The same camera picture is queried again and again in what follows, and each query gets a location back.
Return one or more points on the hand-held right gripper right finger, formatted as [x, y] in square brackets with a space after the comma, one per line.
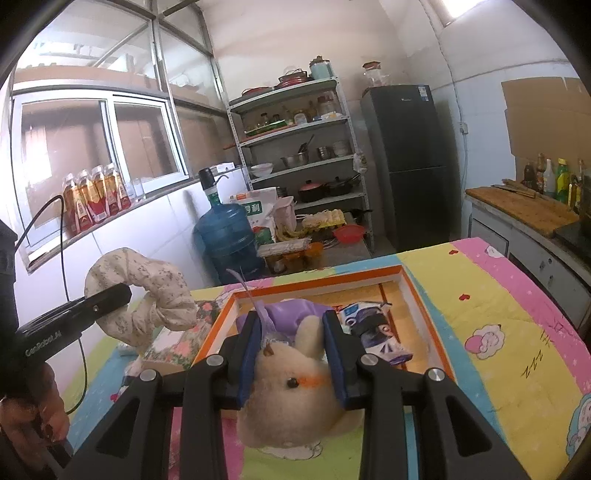
[334, 355]

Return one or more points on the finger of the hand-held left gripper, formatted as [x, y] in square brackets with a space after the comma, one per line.
[108, 300]

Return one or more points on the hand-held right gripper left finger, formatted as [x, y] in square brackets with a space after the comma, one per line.
[247, 355]

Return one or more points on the white packet with dark figure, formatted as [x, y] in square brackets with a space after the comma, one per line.
[374, 332]

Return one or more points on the floral fabric pouch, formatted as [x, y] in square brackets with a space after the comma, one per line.
[161, 281]

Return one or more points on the plush bunny purple dress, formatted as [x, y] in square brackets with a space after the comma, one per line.
[286, 406]

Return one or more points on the orange-rimmed gold cardboard box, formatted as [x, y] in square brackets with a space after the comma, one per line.
[392, 295]

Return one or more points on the person's left hand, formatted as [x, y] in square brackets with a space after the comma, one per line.
[44, 401]

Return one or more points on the floral tissue box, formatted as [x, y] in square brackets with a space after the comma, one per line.
[175, 344]

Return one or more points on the red label tea bottle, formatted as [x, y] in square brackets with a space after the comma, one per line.
[107, 194]
[78, 207]
[94, 201]
[120, 189]

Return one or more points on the noodle packet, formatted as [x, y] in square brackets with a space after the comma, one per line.
[282, 248]

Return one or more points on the clear drinking glass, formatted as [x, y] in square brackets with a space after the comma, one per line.
[139, 190]

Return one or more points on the blue water jug with pump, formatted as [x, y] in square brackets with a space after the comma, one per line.
[226, 235]

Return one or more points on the red plastic basket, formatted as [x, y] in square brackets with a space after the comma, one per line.
[349, 234]

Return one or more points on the bunch of bananas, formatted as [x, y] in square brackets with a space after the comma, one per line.
[288, 234]

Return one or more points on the egg tray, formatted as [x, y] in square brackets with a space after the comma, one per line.
[323, 219]

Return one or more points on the white green flour sack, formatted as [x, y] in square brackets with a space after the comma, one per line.
[258, 210]

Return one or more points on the pink plastic bin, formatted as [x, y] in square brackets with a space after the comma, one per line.
[284, 212]

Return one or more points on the sliding window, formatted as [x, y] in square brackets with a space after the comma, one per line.
[107, 138]

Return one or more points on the black pot with red lid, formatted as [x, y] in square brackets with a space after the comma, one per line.
[311, 193]

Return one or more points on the black pan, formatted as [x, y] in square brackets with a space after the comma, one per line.
[341, 187]

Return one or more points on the cartoon printed blanket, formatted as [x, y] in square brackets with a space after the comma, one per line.
[508, 323]

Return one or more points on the white bowl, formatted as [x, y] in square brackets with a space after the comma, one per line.
[262, 170]

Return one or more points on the steel bowl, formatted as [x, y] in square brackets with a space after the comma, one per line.
[294, 161]

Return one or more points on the black refrigerator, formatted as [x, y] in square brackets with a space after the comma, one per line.
[411, 152]

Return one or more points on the grey counter cabinet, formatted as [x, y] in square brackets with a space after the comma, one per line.
[531, 258]

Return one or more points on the wooden cutting board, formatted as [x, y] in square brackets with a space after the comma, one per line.
[521, 207]

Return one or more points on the grey metal shelf rack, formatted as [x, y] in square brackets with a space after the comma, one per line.
[286, 95]

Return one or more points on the dark sauce bottle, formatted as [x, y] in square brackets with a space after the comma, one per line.
[540, 175]
[529, 177]

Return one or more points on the black induction cooker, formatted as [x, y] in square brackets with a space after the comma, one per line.
[575, 237]

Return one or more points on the white plastic bottle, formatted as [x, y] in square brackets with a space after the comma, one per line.
[549, 182]

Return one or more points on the glass jar with red lid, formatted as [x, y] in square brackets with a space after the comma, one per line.
[374, 76]

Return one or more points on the green plastic bottle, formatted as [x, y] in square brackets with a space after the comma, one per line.
[562, 184]

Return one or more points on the teal canister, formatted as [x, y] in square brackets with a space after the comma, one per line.
[321, 69]

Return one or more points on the cardboard sheet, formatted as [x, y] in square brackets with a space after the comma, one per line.
[545, 120]

